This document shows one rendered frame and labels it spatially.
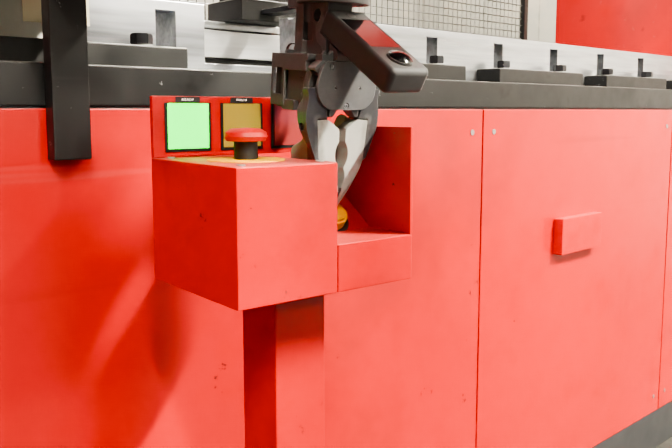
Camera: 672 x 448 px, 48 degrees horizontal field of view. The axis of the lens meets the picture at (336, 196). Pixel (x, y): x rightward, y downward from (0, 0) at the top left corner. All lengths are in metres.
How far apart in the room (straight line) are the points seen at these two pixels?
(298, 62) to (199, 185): 0.16
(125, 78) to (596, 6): 2.19
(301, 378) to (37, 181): 0.34
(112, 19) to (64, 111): 0.22
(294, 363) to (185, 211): 0.18
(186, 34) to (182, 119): 0.31
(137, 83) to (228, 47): 0.54
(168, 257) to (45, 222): 0.16
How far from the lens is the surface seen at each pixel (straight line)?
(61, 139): 0.81
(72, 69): 0.82
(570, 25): 2.89
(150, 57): 0.96
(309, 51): 0.76
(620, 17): 2.80
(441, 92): 1.21
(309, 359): 0.75
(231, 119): 0.78
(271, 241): 0.64
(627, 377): 1.88
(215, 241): 0.65
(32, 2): 0.96
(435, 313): 1.25
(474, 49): 1.47
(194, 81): 0.91
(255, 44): 1.43
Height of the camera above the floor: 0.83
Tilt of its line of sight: 6 degrees down
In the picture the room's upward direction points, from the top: straight up
